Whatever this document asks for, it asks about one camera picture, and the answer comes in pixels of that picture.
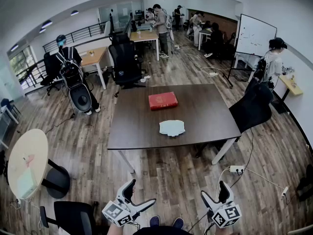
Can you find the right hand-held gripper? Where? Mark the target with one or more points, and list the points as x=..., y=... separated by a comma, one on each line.
x=226, y=217

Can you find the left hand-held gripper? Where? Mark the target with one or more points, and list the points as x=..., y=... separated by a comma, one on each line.
x=117, y=213

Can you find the white wet wipe pack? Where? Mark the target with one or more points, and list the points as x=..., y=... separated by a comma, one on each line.
x=171, y=126

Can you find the person's left forearm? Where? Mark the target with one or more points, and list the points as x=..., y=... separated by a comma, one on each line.
x=113, y=229

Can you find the person's right forearm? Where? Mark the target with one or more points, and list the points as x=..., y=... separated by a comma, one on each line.
x=226, y=232

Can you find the person's left shoe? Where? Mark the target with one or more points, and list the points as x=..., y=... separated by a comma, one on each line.
x=154, y=221

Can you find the person's shoe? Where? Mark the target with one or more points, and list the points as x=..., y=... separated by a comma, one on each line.
x=178, y=223
x=154, y=221

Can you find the white power strip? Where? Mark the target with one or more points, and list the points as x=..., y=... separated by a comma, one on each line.
x=236, y=169
x=285, y=191
x=213, y=74

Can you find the white table leg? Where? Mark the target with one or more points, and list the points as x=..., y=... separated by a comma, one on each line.
x=126, y=160
x=223, y=150

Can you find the person's dark clothing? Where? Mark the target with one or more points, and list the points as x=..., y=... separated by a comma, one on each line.
x=161, y=231

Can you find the person's right shoe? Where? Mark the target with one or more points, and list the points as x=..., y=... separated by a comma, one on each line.
x=178, y=223

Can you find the black mesh office chair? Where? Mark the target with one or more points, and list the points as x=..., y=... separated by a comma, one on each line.
x=252, y=109

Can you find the red hardcover book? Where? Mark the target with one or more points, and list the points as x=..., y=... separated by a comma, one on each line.
x=162, y=101

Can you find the pale green box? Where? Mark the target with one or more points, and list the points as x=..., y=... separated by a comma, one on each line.
x=27, y=183

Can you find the round beige table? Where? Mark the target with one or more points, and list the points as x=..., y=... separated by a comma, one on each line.
x=27, y=155

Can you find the white paper scrap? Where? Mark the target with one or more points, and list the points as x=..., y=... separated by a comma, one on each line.
x=145, y=78

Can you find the black office chair with headrest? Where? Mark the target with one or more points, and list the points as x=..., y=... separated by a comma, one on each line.
x=126, y=62

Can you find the wooden desk with white legs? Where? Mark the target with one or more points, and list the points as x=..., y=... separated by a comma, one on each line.
x=144, y=35
x=94, y=55

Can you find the black swivel office chair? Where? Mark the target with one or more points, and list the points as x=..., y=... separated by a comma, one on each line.
x=50, y=67

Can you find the whiteboard on black stand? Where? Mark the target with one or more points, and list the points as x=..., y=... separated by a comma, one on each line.
x=255, y=34

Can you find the black metal railing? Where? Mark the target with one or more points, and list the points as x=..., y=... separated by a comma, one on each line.
x=73, y=35

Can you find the window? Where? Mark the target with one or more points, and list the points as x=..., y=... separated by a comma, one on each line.
x=22, y=62

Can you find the round ceiling lamp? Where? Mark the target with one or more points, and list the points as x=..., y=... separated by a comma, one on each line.
x=74, y=12
x=42, y=30
x=47, y=24
x=14, y=47

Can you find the small wooden wall desk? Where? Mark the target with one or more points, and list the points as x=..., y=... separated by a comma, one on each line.
x=292, y=84

